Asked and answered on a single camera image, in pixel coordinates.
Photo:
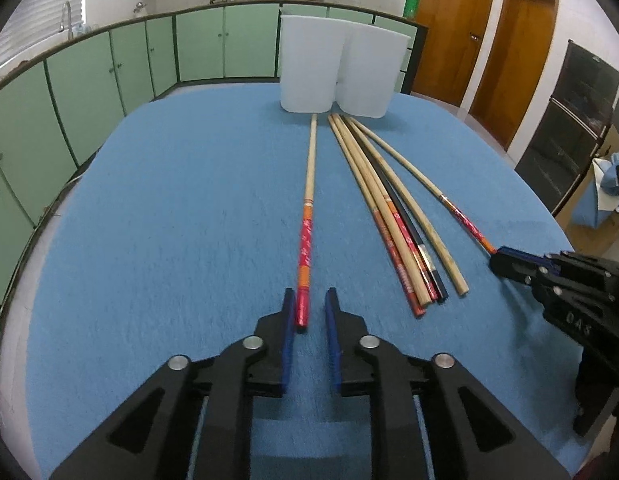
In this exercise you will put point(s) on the white plastic chopstick holder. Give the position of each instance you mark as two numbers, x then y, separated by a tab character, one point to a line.
309	65
372	75

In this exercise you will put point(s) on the metal kitchen faucet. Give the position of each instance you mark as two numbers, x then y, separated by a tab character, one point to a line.
65	15

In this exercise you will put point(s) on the black glass display cabinet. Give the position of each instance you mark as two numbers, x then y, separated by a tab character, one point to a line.
564	135

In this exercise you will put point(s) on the green kitchen base cabinets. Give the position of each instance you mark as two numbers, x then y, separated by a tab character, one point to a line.
199	45

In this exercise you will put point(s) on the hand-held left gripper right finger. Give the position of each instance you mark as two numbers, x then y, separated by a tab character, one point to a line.
332	330

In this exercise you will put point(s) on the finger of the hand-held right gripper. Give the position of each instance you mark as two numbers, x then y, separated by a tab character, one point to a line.
532	255
512	269

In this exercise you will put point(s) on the plain wooden chopstick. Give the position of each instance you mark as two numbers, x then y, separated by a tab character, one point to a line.
440	260
405	260

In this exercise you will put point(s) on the green plastic bottle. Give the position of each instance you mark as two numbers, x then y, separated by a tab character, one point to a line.
412	4

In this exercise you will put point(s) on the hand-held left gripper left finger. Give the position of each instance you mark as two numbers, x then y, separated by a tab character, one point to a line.
288	330

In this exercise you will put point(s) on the brown wooden door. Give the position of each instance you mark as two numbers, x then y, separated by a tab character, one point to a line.
449	35
519	60

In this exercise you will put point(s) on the blue plastic bag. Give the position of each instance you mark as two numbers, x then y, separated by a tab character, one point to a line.
609	180

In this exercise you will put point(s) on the black chopstick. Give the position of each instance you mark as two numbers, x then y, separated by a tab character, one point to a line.
408	232

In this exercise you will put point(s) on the blue tablecloth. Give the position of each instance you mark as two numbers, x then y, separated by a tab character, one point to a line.
189	210

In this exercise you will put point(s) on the white window blind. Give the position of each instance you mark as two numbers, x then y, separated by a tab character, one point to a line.
39	10

